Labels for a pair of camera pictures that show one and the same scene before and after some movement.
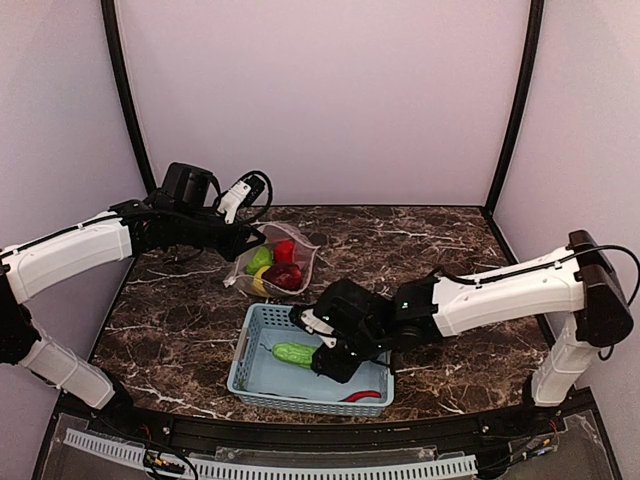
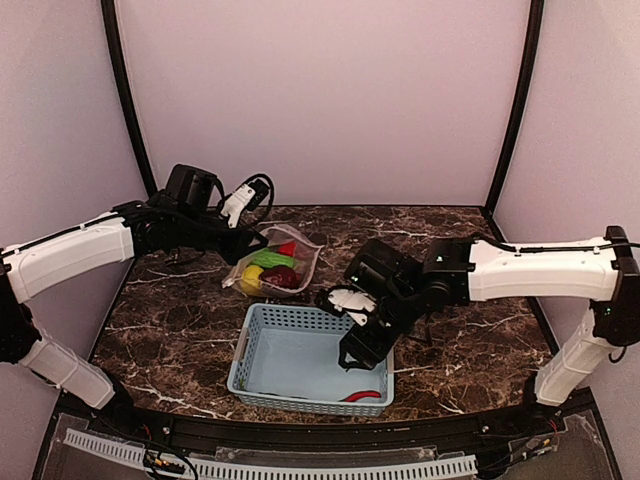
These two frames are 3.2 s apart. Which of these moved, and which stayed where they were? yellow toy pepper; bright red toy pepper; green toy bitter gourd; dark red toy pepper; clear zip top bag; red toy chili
Moved: yellow toy pepper; green toy bitter gourd
Stayed: bright red toy pepper; dark red toy pepper; clear zip top bag; red toy chili
